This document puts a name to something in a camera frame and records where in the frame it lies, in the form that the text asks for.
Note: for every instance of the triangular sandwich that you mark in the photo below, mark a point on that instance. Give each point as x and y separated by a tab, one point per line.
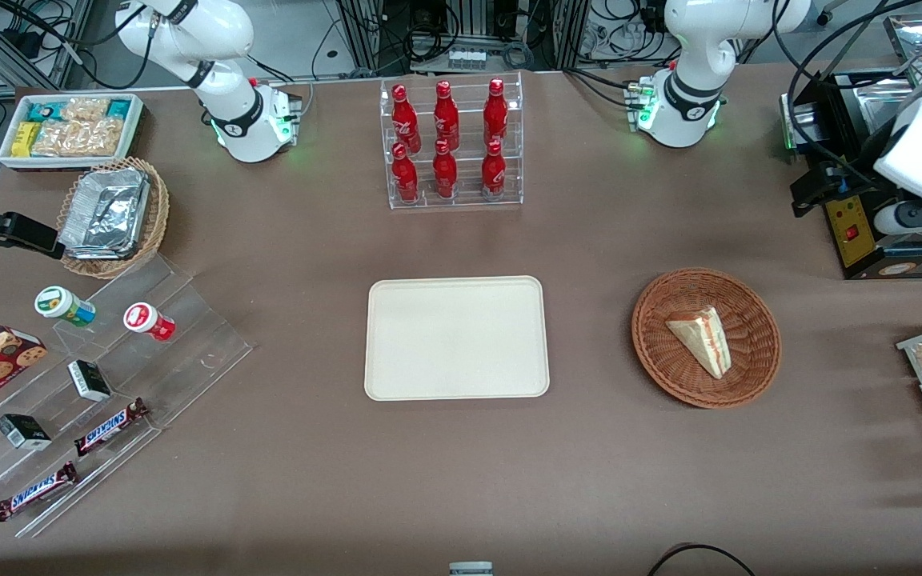
701	334

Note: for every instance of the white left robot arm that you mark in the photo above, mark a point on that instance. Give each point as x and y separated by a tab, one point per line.
689	56

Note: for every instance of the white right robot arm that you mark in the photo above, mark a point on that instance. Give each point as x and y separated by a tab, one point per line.
189	36

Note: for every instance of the light wicker basket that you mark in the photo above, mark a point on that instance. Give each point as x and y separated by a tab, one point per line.
155	216

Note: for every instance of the shiny metal tray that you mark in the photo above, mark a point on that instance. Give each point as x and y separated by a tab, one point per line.
913	44

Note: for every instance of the brown round wicker basket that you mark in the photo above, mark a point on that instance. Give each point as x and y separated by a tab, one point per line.
669	368

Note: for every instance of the cream rectangular plastic tray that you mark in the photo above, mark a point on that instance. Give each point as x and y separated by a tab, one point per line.
456	338

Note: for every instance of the black sealing machine yellow panel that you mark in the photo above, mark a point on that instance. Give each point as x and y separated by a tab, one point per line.
853	232

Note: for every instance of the green lid snack cup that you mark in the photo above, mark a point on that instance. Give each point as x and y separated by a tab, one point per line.
61	304

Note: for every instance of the stacked aluminium foil trays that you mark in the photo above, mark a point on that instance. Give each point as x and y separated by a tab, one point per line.
105	212

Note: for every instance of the yellow snack packet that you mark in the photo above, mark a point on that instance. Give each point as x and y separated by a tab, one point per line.
26	140

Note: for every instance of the large clear bag of crackers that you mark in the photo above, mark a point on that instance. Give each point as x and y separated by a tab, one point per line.
81	138

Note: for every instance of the teal snack packet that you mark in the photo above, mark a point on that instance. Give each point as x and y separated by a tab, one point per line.
118	108
46	112

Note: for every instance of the red lid snack cup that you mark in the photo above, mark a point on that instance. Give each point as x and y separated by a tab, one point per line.
147	320

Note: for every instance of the small black carton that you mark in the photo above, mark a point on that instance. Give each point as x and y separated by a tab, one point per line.
89	380
22	432

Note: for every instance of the white rectangular snack bin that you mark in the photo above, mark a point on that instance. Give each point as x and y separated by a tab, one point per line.
133	128

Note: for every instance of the clear acrylic stepped display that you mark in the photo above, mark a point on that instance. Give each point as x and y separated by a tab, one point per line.
189	336

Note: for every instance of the snickers chocolate bar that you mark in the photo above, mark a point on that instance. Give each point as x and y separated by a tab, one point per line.
109	428
35	490

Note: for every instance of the red cola bottle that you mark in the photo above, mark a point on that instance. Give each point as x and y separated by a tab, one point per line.
446	116
405	120
445	172
405	176
493	172
495	112

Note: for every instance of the clear acrylic bottle rack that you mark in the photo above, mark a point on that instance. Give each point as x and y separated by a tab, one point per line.
454	184

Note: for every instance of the grey power strip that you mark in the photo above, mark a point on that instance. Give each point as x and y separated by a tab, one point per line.
467	58

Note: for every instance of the small grey device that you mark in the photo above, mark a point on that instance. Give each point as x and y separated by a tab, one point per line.
471	570

